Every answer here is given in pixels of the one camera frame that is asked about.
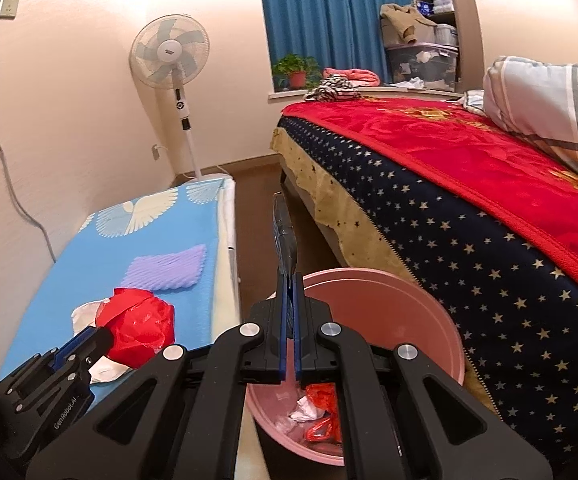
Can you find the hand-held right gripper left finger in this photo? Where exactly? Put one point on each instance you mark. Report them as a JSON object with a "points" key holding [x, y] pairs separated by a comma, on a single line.
{"points": [[281, 332]]}

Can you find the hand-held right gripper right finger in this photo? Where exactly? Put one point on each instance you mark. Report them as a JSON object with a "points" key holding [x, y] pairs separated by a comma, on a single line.
{"points": [[299, 332]]}

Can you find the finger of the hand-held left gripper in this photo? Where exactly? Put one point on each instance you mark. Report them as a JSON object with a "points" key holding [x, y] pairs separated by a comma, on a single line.
{"points": [[96, 352], [74, 345]]}

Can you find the red plastic bag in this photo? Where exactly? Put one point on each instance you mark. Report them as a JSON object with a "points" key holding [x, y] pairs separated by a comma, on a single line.
{"points": [[139, 325]]}

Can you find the pink plastic bin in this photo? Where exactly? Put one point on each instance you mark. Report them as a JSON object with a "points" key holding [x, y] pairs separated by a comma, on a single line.
{"points": [[394, 305]]}

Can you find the white crumpled paper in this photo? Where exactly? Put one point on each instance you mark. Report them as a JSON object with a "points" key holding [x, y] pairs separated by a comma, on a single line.
{"points": [[89, 312]]}

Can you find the white crumpled tissue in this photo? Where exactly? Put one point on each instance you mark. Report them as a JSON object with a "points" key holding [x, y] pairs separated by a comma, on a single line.
{"points": [[305, 410]]}

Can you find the purple fuzzy cloth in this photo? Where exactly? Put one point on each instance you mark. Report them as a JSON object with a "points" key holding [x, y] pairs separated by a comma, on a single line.
{"points": [[166, 267]]}

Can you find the folding table with blue cover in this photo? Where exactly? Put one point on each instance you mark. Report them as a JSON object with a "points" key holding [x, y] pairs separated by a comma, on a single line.
{"points": [[134, 230]]}

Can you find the beige bed skirt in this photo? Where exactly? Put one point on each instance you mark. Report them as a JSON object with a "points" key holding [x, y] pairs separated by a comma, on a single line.
{"points": [[329, 195]]}

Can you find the bed with red blanket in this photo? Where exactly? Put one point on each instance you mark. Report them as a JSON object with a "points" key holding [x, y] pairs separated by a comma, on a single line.
{"points": [[494, 285]]}

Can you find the red blanket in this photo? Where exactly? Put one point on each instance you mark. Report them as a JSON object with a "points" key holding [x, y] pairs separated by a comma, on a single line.
{"points": [[469, 160]]}

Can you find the black and white striped cloth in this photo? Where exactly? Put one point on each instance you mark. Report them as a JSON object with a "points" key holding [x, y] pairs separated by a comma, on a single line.
{"points": [[334, 89]]}

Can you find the potted green plant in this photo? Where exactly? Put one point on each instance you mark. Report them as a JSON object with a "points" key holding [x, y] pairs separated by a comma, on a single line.
{"points": [[296, 71]]}

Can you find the pink folded cloth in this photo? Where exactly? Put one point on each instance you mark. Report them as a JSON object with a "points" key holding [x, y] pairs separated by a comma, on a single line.
{"points": [[356, 75]]}

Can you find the clear storage box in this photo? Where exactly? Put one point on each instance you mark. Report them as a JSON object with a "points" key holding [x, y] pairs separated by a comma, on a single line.
{"points": [[421, 67]]}

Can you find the white standing fan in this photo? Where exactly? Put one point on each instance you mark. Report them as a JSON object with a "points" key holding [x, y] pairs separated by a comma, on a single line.
{"points": [[169, 50]]}

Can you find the blue curtain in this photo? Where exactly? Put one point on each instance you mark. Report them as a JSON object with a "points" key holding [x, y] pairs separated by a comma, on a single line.
{"points": [[329, 20]]}

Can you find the small clear plastic box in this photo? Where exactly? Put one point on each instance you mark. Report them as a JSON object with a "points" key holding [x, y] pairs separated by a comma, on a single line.
{"points": [[445, 35]]}

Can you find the beige jacket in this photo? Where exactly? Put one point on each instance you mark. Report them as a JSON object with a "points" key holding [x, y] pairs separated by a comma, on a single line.
{"points": [[404, 17]]}

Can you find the plaid pillow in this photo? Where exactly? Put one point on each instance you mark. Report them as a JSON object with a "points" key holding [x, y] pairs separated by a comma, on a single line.
{"points": [[544, 105]]}

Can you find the blue box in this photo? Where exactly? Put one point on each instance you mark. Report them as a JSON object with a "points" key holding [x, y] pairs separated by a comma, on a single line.
{"points": [[425, 8]]}

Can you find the wooden shelf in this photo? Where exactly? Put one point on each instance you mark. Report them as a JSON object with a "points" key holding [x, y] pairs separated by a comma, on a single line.
{"points": [[469, 20]]}

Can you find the white wall outlet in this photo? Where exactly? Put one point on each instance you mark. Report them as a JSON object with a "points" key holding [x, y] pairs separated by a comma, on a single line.
{"points": [[156, 152]]}

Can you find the white wall socket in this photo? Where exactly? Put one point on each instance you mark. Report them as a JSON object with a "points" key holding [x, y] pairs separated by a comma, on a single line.
{"points": [[6, 5]]}

